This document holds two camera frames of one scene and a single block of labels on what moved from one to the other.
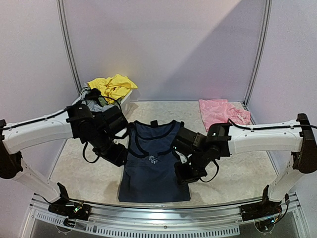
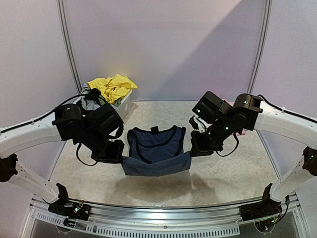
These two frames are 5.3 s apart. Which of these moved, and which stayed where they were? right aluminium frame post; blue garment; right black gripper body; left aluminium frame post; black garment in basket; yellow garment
Moved: blue garment; right black gripper body
Stayed: left aluminium frame post; right aluminium frame post; black garment in basket; yellow garment
